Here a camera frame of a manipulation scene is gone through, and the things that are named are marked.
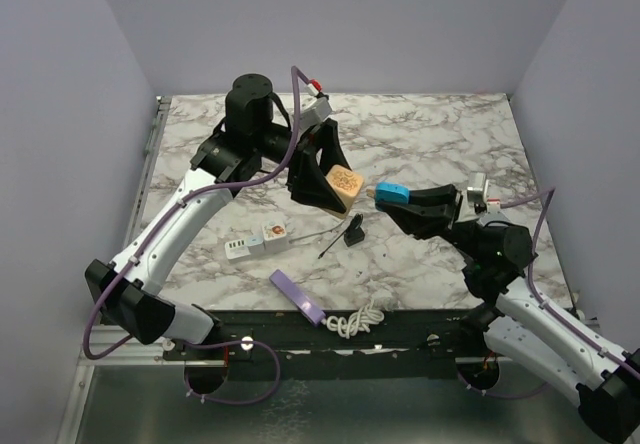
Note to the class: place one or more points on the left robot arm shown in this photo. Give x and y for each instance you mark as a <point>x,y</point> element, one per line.
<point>254,142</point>

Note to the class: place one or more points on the aluminium frame rail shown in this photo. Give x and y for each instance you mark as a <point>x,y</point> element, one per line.
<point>104,343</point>

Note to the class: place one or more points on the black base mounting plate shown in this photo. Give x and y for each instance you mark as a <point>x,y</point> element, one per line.
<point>277,345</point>

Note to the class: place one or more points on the blue charger plug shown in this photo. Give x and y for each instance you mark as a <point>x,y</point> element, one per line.
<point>386,192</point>

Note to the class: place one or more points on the white cube socket adapter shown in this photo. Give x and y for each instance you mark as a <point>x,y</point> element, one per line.
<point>275,236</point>

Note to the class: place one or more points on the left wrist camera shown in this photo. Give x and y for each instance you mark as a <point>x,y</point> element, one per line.
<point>315,112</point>

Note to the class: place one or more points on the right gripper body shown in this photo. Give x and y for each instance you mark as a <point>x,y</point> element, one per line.
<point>457,211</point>

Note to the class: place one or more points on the black charger with cable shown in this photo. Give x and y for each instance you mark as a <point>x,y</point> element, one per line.
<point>352,235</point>

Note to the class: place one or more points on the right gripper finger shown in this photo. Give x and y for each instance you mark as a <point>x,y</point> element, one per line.
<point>438,196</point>
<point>421,222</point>

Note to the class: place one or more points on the purple power strip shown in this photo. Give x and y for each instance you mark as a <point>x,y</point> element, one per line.
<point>308,308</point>

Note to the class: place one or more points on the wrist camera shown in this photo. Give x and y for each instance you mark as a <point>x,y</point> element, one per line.
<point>315,112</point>
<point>479,195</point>

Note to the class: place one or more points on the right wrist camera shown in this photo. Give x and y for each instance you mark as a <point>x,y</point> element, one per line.
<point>479,195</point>

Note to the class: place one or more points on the white power strip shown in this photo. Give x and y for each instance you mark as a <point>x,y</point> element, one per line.
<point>244,248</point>

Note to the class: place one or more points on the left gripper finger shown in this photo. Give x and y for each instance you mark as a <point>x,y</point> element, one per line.
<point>328,197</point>
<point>330,147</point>

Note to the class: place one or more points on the beige cube socket adapter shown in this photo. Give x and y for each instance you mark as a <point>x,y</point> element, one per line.
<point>347,184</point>

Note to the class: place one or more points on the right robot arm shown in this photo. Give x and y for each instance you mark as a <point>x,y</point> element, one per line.
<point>516,320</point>

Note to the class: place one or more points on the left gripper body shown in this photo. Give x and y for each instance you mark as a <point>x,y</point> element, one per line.
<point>310,141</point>

